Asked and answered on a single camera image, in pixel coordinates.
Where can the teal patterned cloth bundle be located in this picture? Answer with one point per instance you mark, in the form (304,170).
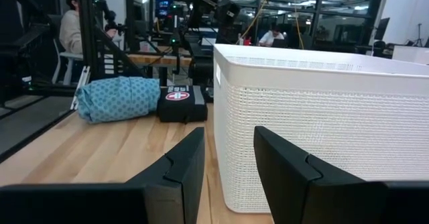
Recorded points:
(117,98)

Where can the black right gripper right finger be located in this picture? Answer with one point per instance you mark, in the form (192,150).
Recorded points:
(318,200)

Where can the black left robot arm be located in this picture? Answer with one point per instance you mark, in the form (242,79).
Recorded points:
(204,2)

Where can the grey office chair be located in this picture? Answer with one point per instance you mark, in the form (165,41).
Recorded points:
(65,61)

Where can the black aluminium table frame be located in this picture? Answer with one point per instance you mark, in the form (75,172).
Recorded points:
(88,33)

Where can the wooden background workbench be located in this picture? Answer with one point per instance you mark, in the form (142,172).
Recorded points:
(157,59)

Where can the blue lit monitor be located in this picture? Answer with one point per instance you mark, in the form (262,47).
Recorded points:
(164,6)

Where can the white perforated plastic basket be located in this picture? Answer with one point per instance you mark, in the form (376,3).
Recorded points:
(318,116)

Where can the black first aid kit pouch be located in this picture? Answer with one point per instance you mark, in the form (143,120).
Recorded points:
(182,106)

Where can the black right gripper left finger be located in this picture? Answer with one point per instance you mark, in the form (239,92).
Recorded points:
(167,200)

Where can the person seated at laptop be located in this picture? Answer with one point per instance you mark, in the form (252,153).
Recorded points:
(269,38)

